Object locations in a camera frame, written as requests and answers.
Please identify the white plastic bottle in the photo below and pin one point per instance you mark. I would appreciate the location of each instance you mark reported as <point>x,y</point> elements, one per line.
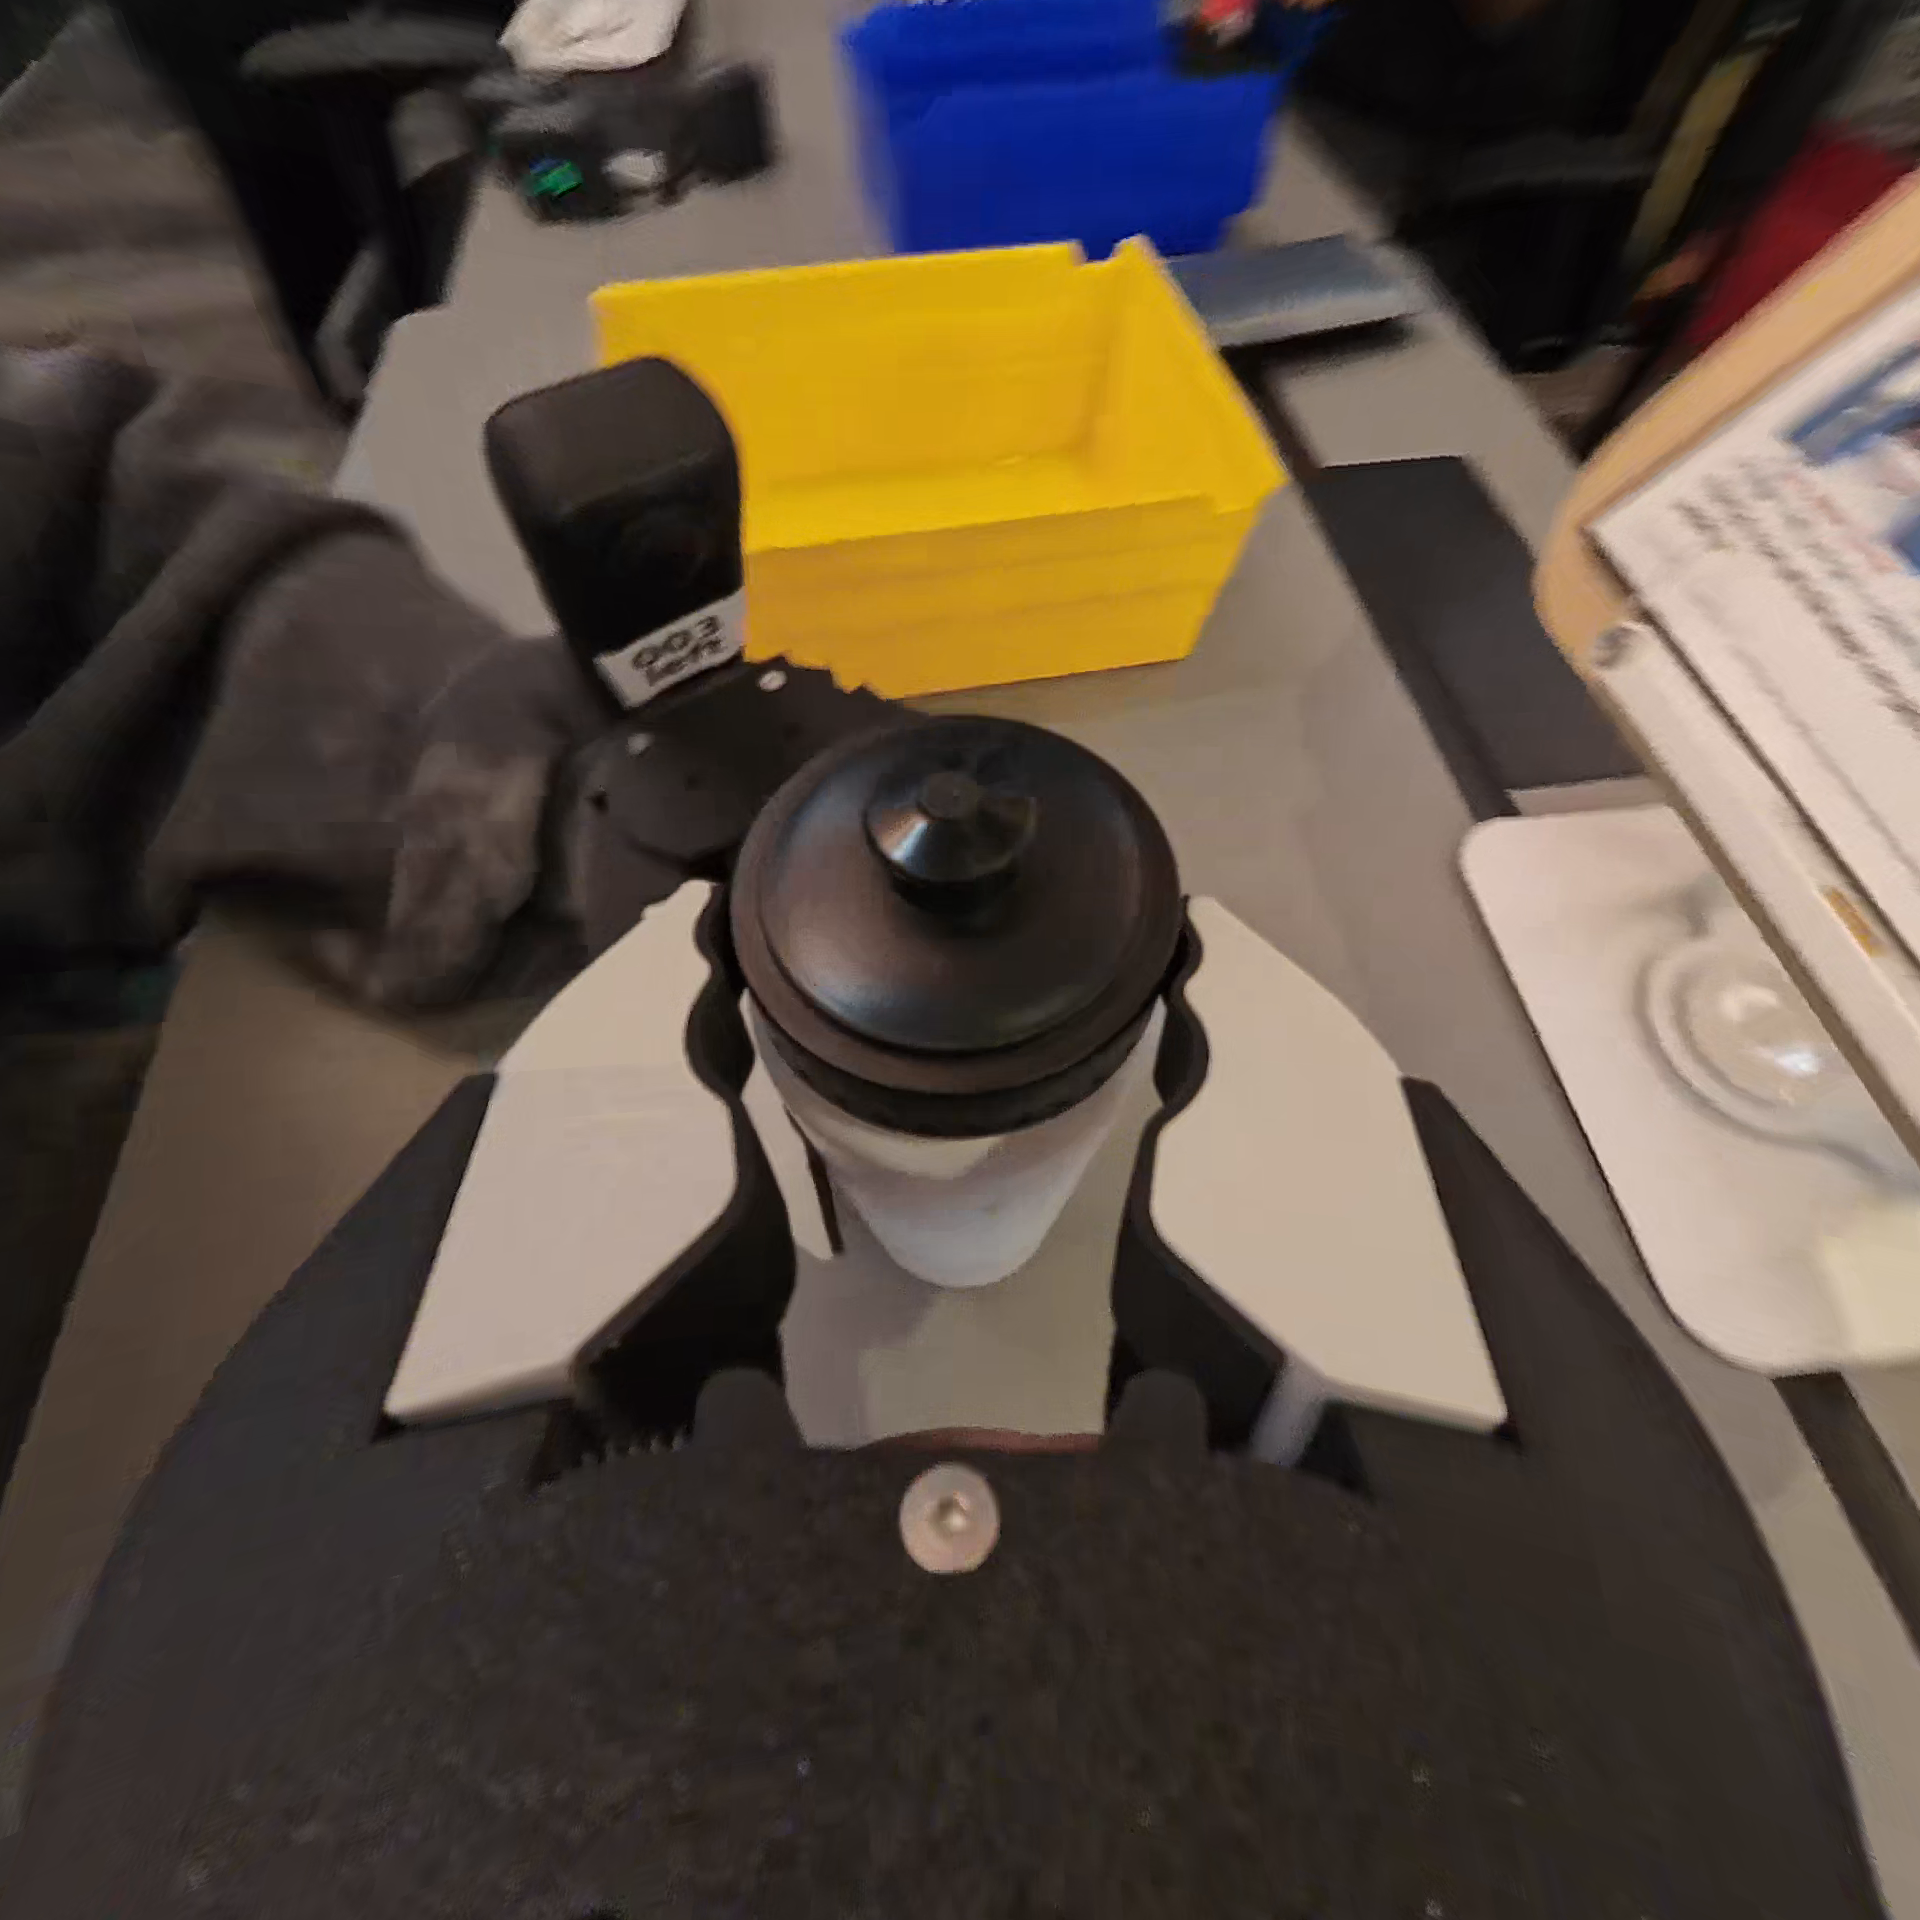
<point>961,1215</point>

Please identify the black device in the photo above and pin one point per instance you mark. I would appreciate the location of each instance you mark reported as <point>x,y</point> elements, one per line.
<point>645,143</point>

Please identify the black bottle lid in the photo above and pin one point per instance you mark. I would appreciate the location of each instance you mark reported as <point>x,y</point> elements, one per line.
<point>961,975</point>

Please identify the dark tray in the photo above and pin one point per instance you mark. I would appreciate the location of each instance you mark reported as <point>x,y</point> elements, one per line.
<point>1290,293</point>

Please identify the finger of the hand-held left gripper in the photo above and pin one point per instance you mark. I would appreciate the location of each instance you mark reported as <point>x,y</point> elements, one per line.
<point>803,1185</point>

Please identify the person's left forearm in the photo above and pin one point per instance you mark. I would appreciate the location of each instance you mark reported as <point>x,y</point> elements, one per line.
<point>270,720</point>

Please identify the yellow plastic bin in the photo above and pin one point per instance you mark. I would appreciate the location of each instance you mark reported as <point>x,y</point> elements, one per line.
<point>930,450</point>

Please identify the instruction sheet on wooden stand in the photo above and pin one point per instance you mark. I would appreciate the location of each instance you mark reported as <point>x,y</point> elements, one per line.
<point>1620,1050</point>

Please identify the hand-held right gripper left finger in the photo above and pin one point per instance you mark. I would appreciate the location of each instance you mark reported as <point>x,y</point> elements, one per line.
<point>555,1215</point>

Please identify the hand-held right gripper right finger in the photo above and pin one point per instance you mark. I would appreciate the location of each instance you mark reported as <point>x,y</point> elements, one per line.
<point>1321,1201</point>

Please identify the printed instruction sheet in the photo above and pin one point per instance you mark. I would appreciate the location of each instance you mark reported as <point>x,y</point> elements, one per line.
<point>1784,600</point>

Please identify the blue plastic bin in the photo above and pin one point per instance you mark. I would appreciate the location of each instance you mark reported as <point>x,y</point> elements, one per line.
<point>1051,135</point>

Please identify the white cloth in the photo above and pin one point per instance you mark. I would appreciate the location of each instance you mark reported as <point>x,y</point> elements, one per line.
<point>593,33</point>

